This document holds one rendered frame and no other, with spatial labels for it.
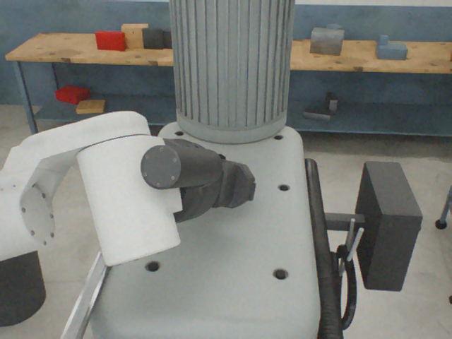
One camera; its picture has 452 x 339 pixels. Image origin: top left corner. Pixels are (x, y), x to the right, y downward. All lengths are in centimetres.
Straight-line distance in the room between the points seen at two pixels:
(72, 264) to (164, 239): 304
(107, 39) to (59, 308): 251
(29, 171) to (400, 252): 76
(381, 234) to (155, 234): 64
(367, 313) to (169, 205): 272
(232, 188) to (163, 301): 15
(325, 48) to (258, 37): 372
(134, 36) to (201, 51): 386
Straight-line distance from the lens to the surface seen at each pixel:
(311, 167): 87
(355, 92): 518
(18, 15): 550
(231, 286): 51
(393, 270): 102
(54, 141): 39
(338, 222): 103
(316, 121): 462
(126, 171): 37
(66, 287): 326
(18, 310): 308
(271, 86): 75
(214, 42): 69
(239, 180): 54
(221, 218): 60
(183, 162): 35
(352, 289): 105
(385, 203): 95
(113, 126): 38
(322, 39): 439
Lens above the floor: 226
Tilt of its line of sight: 33 degrees down
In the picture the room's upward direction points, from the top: straight up
